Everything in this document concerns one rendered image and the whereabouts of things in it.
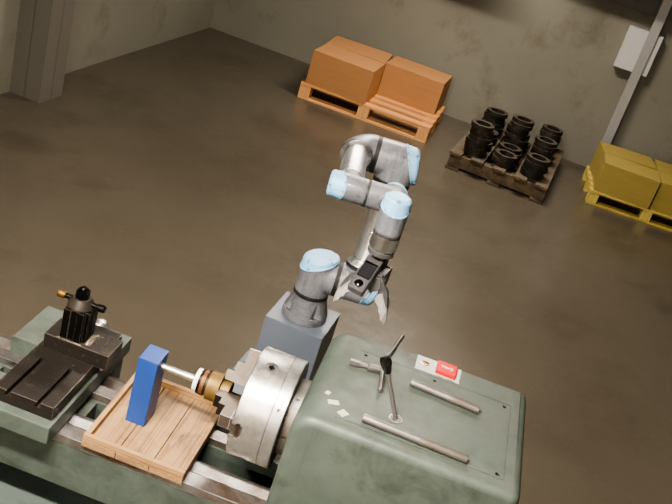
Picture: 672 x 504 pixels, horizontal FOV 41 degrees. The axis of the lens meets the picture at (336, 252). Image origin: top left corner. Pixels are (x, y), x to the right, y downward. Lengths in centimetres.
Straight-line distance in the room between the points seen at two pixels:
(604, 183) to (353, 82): 248
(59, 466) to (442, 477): 110
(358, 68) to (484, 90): 162
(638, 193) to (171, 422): 646
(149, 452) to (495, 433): 95
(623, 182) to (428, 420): 634
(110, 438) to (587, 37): 752
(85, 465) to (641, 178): 667
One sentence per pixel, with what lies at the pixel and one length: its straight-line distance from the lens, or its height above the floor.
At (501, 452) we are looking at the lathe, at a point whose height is 125.
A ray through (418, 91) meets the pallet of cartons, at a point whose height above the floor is 33.
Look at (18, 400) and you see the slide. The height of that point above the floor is 95.
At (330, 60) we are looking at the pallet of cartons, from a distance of 866.
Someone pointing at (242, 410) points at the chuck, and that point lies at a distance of 243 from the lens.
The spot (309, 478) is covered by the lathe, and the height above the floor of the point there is 108.
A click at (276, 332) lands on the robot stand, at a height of 106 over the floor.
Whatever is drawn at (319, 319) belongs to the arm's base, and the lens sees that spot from 295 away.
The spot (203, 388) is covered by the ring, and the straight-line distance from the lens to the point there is 257.
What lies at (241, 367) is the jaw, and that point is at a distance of 257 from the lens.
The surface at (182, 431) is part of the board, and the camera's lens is 273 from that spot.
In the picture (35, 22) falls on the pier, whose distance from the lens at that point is 711.
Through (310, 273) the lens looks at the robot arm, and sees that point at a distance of 286.
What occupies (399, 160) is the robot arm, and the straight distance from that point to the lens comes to 275.
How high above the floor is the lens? 261
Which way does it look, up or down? 26 degrees down
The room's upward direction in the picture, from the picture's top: 18 degrees clockwise
